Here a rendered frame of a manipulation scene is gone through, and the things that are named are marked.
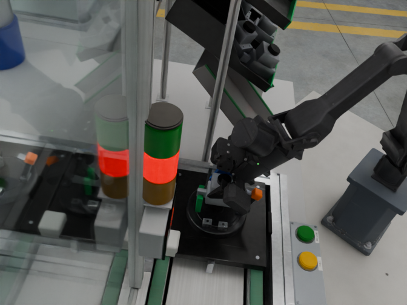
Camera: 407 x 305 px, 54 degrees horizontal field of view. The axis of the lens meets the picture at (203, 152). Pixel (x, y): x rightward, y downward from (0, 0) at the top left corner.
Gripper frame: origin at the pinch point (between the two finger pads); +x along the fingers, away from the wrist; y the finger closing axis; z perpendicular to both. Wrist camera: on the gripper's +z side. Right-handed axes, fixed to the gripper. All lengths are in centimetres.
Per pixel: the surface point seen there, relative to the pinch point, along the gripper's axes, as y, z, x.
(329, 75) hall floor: -219, -137, 32
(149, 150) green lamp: 21.2, 27.1, -15.4
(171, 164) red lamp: 20.7, 23.3, -15.2
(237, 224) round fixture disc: 3.7, -10.1, 4.3
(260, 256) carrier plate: 9.5, -16.0, 2.3
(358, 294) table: 9.1, -43.8, -4.9
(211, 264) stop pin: 13.0, -7.7, 9.1
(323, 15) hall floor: -323, -142, 28
